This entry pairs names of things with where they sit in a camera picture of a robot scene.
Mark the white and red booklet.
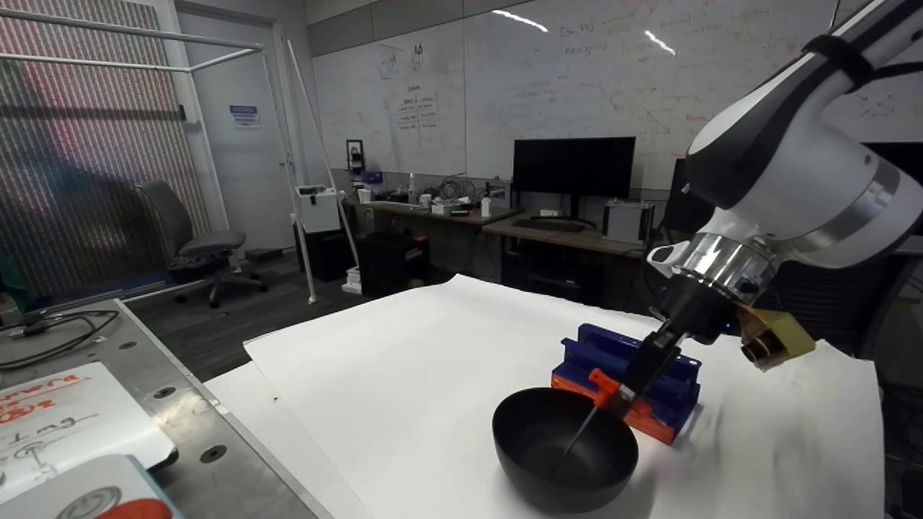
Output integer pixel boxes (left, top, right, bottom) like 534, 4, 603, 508
0, 454, 182, 519

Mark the black keyboard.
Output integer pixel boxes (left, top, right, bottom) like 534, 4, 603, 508
513, 213, 599, 236

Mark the grey office chair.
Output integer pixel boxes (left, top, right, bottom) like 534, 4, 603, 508
137, 180, 271, 311

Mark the white paper sheet underneath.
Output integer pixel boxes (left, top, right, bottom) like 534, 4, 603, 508
202, 360, 376, 519

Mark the blue and orange tool holder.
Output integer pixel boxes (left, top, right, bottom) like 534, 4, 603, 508
549, 320, 704, 448

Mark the printed paper with orange text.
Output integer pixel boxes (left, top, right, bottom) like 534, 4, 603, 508
0, 360, 179, 504

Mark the white leaning pole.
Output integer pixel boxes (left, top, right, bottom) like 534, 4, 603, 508
284, 38, 366, 307

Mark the large white paper sheet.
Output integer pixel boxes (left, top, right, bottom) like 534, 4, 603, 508
239, 272, 890, 519

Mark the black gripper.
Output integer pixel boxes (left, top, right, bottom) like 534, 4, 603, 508
624, 275, 750, 402

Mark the small white computer box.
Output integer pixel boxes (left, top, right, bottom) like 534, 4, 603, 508
603, 196, 662, 245

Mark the black cable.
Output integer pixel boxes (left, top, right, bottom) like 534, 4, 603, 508
0, 307, 121, 376

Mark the gold wrist camera mount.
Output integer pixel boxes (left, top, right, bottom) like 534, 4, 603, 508
736, 302, 821, 376

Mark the black wall device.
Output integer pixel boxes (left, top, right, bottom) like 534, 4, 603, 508
345, 135, 369, 180

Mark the long office desk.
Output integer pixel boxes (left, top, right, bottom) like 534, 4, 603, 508
356, 196, 675, 291

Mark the black bowl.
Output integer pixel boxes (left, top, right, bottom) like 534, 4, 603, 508
490, 387, 640, 516

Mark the wide black computer monitor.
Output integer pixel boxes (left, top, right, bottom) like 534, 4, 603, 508
665, 157, 715, 242

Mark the orange handled screwdriver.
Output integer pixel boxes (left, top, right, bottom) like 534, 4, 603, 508
561, 367, 640, 462

